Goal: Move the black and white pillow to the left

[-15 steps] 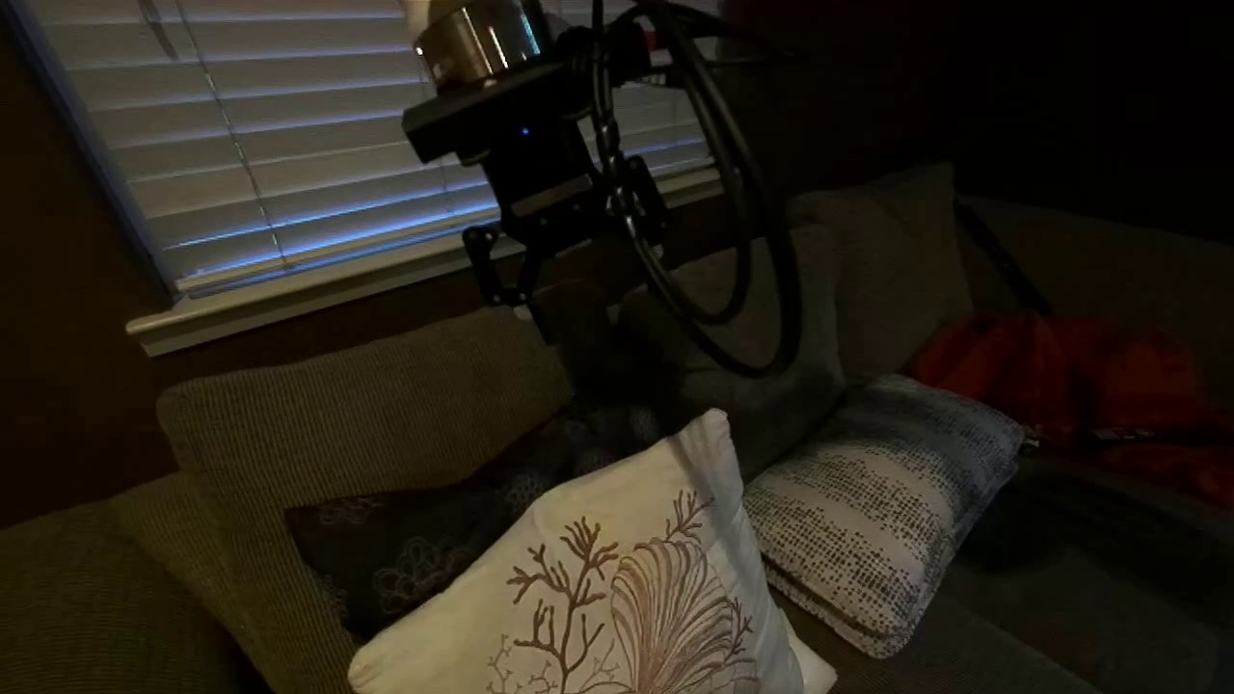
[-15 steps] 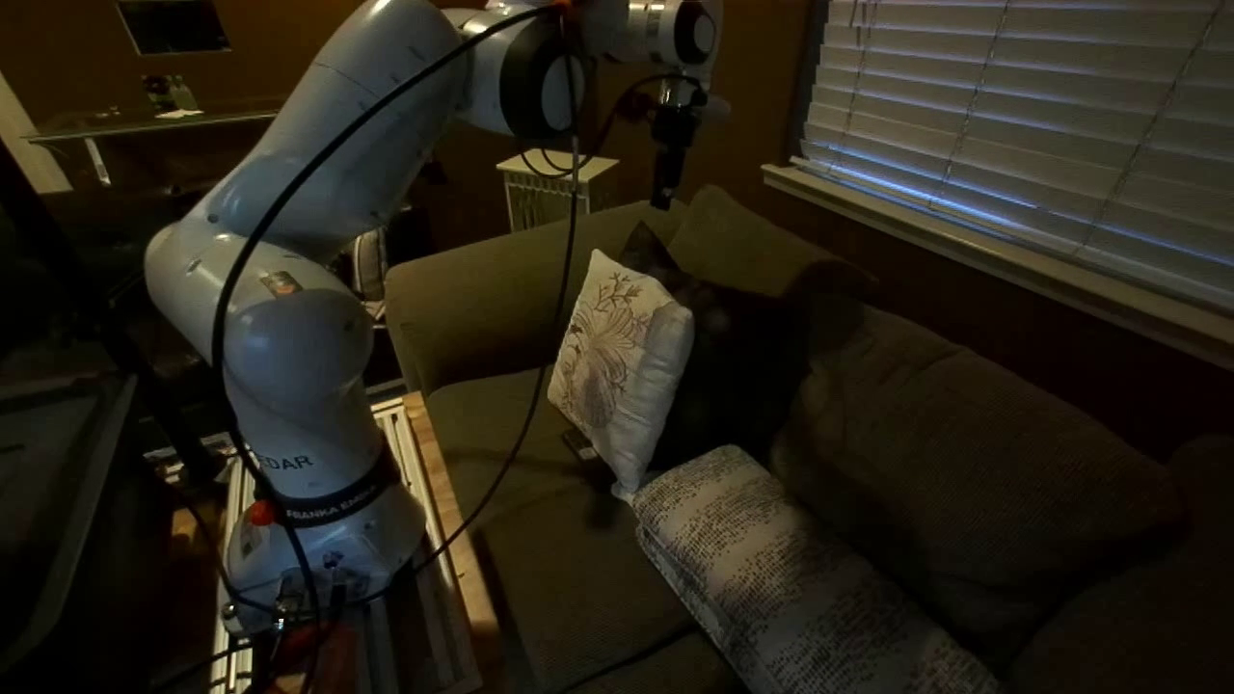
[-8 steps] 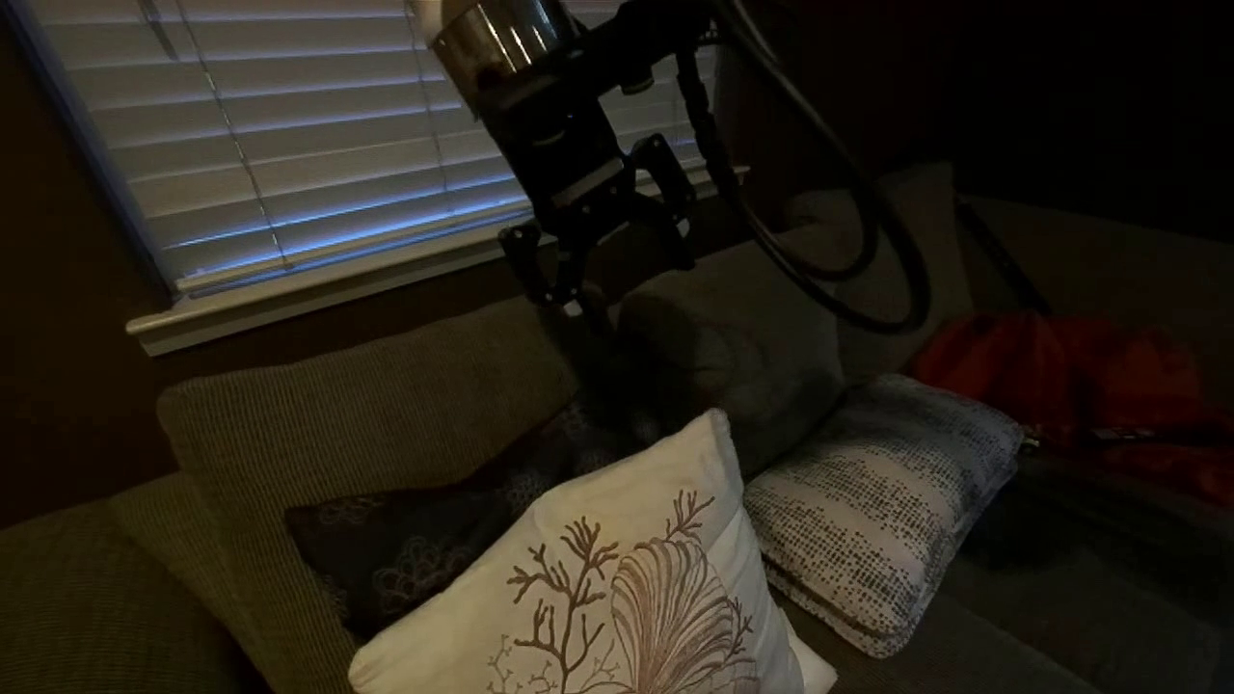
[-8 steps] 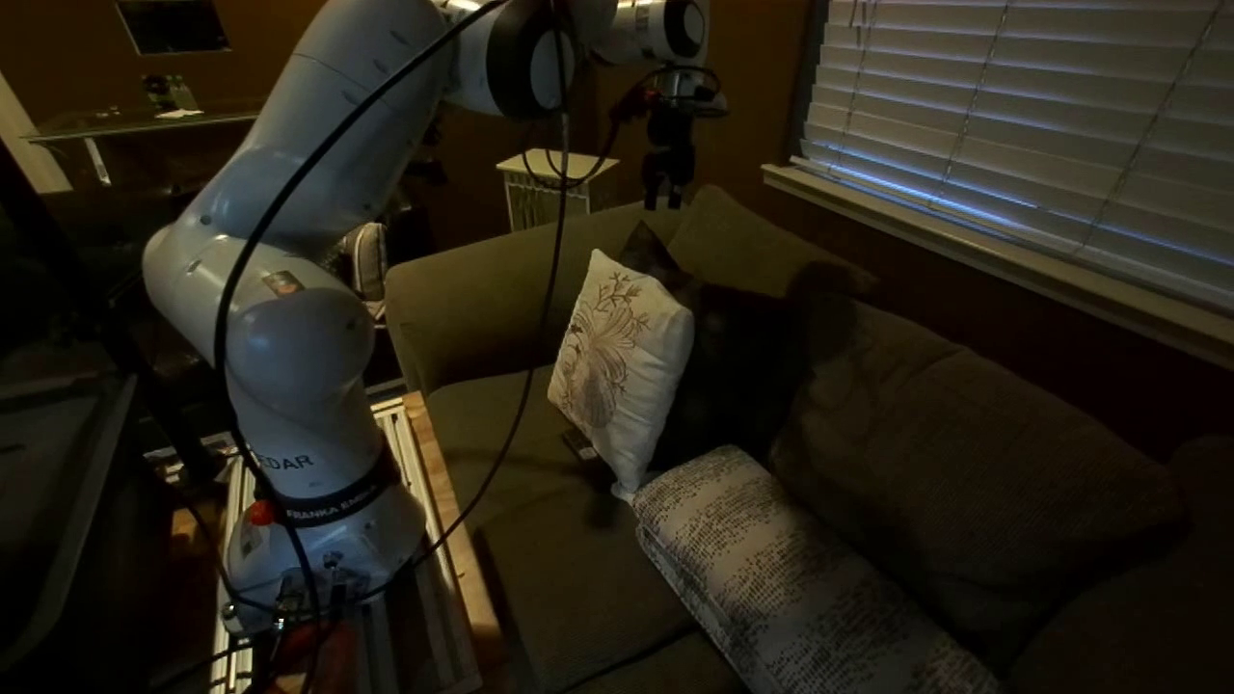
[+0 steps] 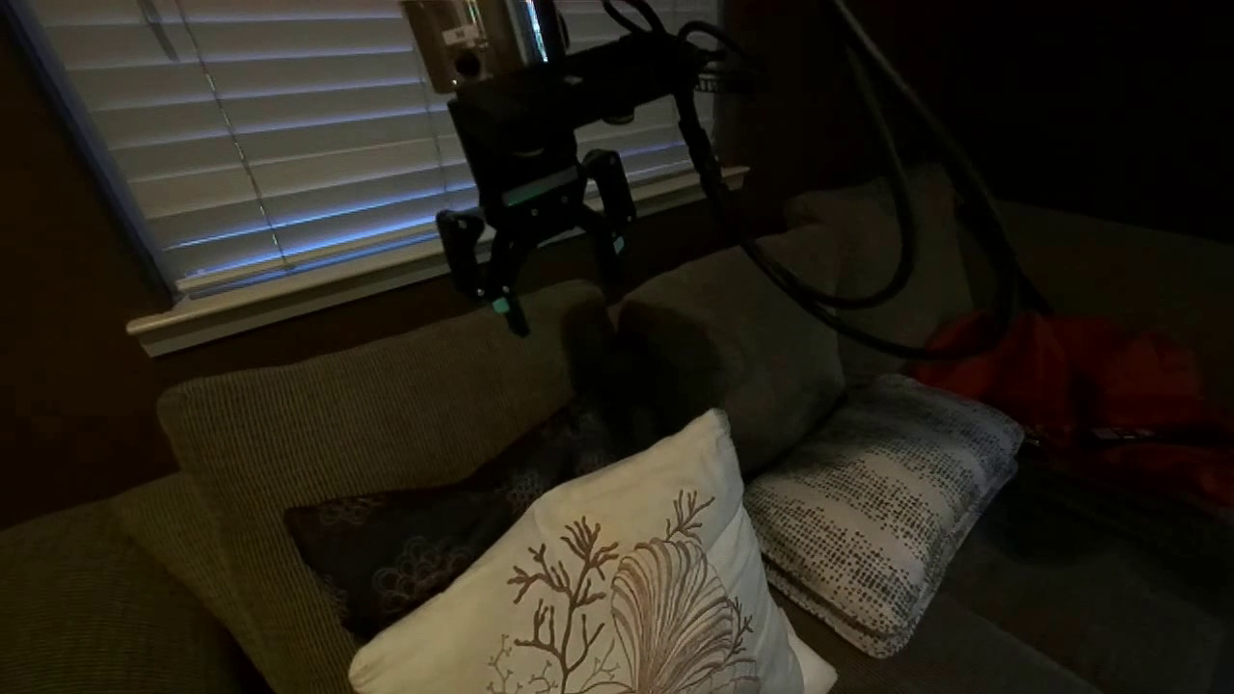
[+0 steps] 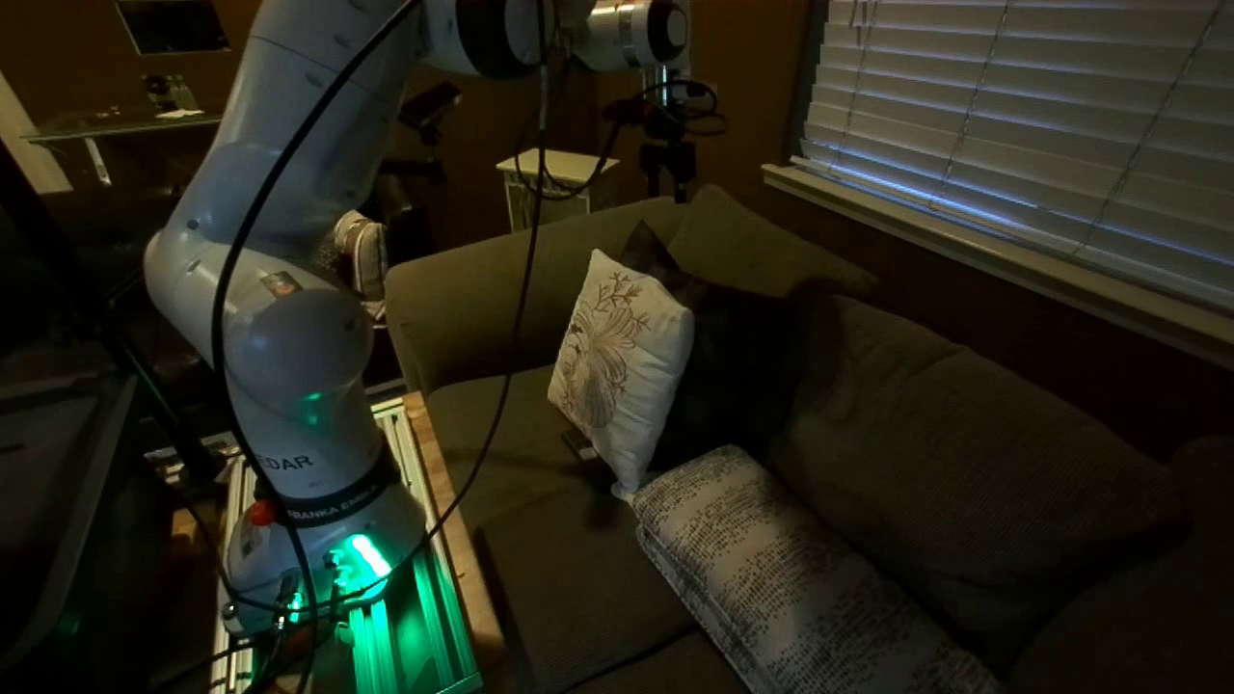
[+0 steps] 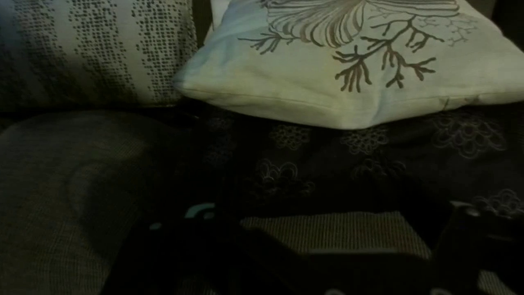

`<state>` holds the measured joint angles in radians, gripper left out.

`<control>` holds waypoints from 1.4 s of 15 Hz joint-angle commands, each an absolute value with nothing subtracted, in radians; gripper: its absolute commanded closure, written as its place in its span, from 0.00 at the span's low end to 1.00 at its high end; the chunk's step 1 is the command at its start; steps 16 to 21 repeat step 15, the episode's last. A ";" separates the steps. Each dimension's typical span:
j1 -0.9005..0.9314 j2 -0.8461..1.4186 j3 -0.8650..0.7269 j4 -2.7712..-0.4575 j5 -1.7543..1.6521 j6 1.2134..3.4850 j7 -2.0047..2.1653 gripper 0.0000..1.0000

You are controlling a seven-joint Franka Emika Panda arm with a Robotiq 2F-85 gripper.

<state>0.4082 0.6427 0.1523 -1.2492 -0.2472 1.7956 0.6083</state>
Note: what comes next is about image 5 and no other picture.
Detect black and white speckled pillow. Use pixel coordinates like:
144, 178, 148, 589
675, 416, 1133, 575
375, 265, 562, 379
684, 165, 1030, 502
742, 371, 1030, 664

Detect olive green sofa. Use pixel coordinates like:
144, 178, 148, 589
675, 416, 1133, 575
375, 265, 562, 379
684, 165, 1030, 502
0, 161, 1234, 694

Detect red blanket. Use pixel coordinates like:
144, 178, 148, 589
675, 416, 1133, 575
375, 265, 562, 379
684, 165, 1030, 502
907, 303, 1234, 520

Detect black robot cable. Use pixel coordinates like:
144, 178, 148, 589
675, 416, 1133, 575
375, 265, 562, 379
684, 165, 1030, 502
599, 0, 1062, 364

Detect white window blinds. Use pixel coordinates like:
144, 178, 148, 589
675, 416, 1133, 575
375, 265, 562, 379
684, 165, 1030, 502
8, 0, 725, 307

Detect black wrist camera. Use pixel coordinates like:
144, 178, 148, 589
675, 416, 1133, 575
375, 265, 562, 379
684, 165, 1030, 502
561, 29, 713, 132

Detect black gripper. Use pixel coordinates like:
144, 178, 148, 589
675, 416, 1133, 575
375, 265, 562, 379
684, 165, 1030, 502
432, 56, 639, 343

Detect dark brown patterned pillow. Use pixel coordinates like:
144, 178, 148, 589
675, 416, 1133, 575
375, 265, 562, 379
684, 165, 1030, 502
277, 296, 725, 647

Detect white pillow with coral print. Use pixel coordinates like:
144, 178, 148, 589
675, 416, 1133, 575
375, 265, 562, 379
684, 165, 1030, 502
344, 406, 842, 694

